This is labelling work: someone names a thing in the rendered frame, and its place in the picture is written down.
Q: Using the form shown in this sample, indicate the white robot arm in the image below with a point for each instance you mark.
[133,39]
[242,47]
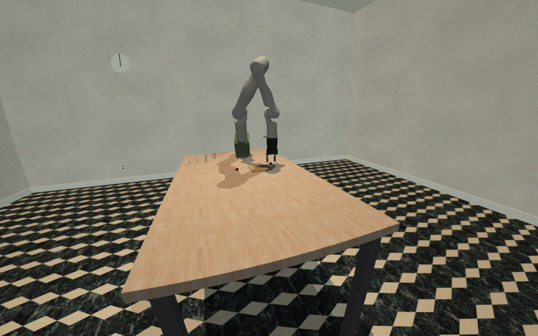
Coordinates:
[256,80]

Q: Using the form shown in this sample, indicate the tan square mat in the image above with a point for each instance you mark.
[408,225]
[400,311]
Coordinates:
[259,168]

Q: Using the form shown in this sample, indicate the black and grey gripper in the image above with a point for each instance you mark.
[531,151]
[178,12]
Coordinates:
[271,144]

